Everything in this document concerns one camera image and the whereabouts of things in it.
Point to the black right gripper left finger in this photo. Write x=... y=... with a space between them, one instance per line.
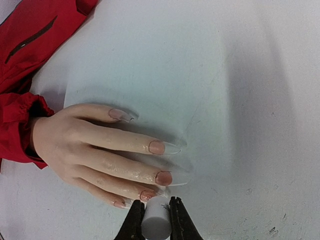
x=131 y=228

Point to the mannequin hand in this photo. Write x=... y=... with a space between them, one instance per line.
x=82 y=146

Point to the red jacket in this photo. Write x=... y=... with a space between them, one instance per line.
x=29 y=36

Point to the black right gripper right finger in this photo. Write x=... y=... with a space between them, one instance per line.
x=182 y=225

